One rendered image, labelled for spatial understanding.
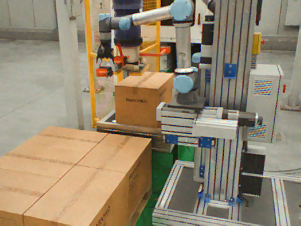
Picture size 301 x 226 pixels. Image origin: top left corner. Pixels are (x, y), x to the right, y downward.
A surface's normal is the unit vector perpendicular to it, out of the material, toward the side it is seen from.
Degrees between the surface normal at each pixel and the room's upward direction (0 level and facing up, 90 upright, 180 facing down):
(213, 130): 90
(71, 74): 90
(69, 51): 90
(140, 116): 90
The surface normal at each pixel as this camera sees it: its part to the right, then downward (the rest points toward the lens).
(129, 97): -0.29, 0.33
